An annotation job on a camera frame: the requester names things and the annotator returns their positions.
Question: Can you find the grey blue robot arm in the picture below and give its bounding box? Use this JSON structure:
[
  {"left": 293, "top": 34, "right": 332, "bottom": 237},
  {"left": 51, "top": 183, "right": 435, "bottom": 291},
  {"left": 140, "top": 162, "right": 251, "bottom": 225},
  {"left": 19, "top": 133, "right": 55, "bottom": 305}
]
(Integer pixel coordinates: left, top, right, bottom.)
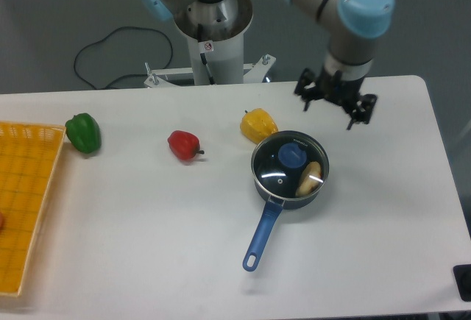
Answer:
[{"left": 141, "top": 0, "right": 395, "bottom": 124}]

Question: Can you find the black cable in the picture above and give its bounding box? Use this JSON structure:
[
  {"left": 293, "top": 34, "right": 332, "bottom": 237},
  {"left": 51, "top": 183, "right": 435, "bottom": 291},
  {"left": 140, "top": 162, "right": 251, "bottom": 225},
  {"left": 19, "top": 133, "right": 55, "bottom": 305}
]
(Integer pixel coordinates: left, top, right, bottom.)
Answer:
[{"left": 73, "top": 26, "right": 174, "bottom": 90}]

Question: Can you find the black corner object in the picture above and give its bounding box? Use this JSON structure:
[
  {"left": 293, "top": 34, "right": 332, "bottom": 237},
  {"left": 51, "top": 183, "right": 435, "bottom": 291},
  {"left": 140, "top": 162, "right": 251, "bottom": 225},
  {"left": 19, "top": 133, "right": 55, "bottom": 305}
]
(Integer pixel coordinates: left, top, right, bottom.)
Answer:
[{"left": 453, "top": 264, "right": 471, "bottom": 302}]

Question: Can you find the green bell pepper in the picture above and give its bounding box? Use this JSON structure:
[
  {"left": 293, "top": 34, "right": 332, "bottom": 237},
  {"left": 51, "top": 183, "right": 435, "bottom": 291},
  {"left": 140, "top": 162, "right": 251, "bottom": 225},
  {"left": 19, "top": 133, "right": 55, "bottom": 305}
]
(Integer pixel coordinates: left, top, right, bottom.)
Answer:
[{"left": 65, "top": 113, "right": 102, "bottom": 154}]

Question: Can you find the dark blue saucepan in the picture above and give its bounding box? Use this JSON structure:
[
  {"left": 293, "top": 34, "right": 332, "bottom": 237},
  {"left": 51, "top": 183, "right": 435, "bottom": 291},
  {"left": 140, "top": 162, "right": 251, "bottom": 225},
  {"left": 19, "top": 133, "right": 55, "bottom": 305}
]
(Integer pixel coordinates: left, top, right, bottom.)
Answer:
[{"left": 242, "top": 130, "right": 330, "bottom": 271}]

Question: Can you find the glass pot lid blue knob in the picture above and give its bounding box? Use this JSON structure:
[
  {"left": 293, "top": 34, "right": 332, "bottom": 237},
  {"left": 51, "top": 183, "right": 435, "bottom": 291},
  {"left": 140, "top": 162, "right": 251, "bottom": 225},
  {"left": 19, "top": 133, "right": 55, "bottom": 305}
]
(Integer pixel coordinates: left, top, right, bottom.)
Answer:
[{"left": 251, "top": 130, "right": 330, "bottom": 202}]

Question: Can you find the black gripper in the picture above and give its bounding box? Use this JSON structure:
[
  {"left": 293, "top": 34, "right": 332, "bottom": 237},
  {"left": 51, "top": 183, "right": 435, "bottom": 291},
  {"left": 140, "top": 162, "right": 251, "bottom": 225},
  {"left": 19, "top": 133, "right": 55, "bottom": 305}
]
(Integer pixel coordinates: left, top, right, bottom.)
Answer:
[{"left": 294, "top": 68, "right": 378, "bottom": 130}]

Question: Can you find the red bell pepper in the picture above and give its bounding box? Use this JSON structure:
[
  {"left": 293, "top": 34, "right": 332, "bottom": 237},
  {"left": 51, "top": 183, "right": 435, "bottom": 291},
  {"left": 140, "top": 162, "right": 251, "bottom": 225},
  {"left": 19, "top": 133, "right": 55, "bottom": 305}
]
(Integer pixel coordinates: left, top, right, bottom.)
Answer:
[{"left": 167, "top": 130, "right": 205, "bottom": 161}]

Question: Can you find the beige potato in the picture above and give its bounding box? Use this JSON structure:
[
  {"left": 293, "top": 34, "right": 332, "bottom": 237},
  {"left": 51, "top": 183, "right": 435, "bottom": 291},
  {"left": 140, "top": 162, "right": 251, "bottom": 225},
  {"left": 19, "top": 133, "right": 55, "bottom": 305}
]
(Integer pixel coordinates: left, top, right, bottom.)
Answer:
[{"left": 295, "top": 161, "right": 323, "bottom": 197}]

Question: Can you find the yellow bell pepper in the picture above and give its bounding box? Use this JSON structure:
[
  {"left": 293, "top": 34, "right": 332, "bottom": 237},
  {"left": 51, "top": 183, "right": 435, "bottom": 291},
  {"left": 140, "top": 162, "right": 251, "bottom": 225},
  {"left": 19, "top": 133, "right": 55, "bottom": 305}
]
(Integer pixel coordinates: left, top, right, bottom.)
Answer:
[{"left": 239, "top": 108, "right": 279, "bottom": 143}]

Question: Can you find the yellow wicker basket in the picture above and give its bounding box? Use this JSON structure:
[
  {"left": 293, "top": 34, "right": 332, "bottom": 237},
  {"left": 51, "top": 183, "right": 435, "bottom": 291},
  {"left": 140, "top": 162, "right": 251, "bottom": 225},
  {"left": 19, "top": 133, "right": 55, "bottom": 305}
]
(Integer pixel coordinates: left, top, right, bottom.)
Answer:
[{"left": 1, "top": 121, "right": 65, "bottom": 297}]

